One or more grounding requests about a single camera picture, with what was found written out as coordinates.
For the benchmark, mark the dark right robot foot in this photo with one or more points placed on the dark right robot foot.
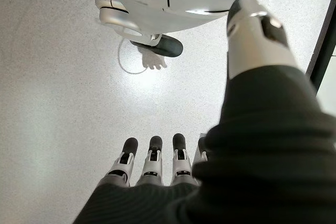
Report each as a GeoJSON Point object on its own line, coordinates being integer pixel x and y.
{"type": "Point", "coordinates": [168, 47]}

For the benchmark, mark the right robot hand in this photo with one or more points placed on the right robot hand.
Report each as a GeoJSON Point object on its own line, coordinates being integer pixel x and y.
{"type": "Point", "coordinates": [262, 142]}

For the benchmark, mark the narrow white cabinet door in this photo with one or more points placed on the narrow white cabinet door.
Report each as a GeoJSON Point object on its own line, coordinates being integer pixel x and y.
{"type": "Point", "coordinates": [331, 87]}

